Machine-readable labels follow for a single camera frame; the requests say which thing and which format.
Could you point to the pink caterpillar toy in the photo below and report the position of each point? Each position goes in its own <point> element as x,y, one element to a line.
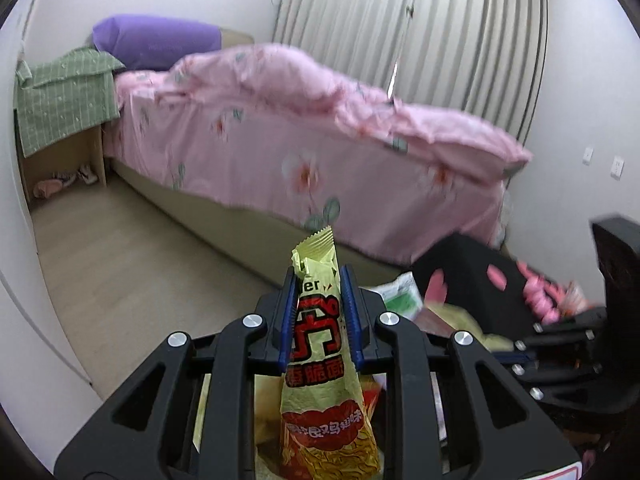
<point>541,295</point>

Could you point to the sneaker under nightstand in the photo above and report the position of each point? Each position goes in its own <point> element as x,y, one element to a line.
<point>87,175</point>

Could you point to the black table cloth pink spots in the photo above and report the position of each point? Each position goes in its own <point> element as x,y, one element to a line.
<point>465,273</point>

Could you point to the beige headboard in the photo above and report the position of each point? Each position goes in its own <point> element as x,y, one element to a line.
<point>231,38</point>

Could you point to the wooden nightstand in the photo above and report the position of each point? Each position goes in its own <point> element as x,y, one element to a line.
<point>69,154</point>

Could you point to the gold noodle snack bag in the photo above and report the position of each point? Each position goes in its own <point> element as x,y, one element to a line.
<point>325,424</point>

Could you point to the white wall socket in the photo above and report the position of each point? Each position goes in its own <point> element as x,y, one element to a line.
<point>617,168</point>

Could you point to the pink floral bed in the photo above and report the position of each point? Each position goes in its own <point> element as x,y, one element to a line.
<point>254,147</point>

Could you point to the green checkered cloth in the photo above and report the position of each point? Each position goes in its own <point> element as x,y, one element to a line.
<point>70,94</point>

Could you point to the beige curtain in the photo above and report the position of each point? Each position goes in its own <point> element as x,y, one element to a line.
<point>485,57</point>

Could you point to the green plastic bottle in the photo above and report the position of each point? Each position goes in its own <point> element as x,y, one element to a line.
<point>401,296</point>

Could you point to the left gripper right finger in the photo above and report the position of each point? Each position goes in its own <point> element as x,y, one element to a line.
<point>351,314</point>

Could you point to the white wall switch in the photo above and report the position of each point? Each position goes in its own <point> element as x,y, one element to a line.
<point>587,156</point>

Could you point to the yellow trash bag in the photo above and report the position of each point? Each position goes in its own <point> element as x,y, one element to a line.
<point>438,319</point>

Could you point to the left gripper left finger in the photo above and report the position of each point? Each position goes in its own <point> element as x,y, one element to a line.
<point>287,316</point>

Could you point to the pink slipper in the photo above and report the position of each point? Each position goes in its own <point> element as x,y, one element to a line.
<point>45,189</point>

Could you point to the purple pillow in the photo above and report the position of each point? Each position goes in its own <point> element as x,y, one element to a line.
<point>149,42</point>

